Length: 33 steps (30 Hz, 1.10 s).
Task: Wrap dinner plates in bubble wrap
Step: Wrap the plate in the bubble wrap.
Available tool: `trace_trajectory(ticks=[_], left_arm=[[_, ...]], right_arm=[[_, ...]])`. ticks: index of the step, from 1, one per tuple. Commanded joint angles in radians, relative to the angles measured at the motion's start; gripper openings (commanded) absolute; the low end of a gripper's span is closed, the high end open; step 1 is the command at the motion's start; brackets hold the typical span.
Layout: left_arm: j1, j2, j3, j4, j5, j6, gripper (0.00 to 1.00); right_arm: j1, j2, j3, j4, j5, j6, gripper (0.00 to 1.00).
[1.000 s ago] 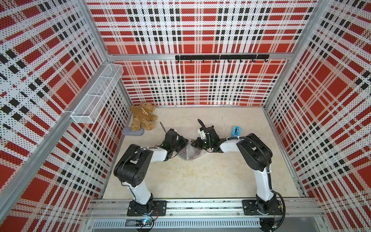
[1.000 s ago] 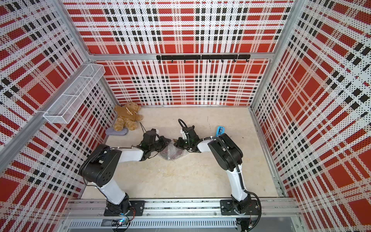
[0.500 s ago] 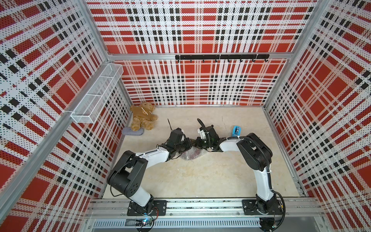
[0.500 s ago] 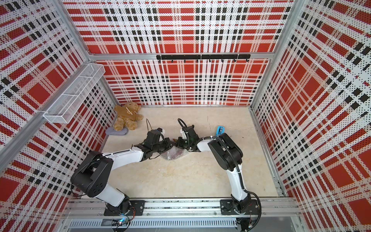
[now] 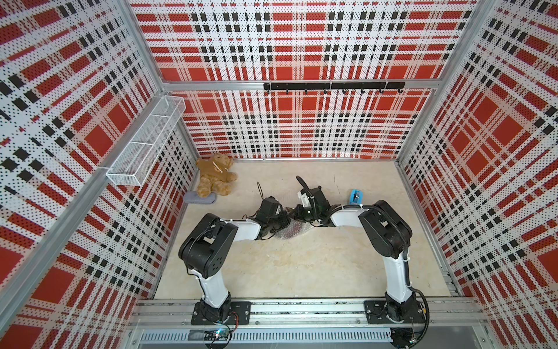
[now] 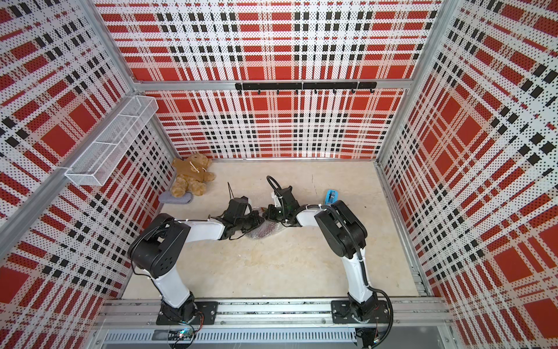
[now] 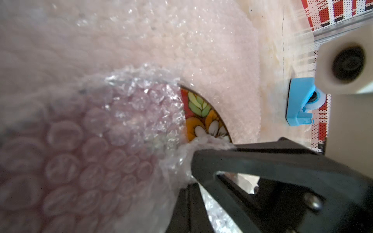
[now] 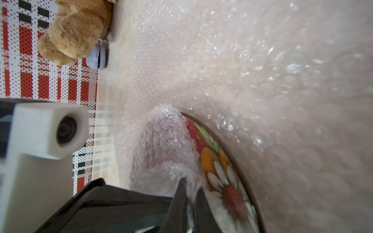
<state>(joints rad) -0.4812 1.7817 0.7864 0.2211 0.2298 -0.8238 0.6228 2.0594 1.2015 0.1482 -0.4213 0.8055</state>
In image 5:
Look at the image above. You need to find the blue tape dispenser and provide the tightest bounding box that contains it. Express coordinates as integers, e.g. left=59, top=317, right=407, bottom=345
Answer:
left=349, top=189, right=363, bottom=205

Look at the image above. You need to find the black wall hook rail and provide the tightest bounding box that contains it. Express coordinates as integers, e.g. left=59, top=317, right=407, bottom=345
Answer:
left=263, top=81, right=406, bottom=92

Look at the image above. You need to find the brown teddy bear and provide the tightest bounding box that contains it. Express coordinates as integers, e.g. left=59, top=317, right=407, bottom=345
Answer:
left=196, top=154, right=238, bottom=198

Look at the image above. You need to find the white wire wall basket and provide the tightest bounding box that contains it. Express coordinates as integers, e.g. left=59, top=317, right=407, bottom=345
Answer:
left=107, top=95, right=185, bottom=187

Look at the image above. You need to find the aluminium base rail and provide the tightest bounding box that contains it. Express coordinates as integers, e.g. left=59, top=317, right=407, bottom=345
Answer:
left=123, top=297, right=496, bottom=348

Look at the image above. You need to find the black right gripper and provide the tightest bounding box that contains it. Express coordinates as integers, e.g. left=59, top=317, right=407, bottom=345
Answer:
left=287, top=204, right=319, bottom=224

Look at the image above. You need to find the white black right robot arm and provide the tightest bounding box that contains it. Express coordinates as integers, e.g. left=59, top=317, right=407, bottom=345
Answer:
left=291, top=183, right=413, bottom=304

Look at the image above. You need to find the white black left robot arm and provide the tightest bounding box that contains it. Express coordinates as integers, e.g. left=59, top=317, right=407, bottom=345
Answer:
left=178, top=196, right=290, bottom=309

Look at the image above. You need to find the grey striped sock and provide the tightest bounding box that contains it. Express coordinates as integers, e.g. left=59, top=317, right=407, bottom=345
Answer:
left=183, top=190, right=217, bottom=204

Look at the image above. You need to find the clear bubble wrap sheet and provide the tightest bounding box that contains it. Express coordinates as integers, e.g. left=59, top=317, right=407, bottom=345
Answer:
left=274, top=220, right=314, bottom=240

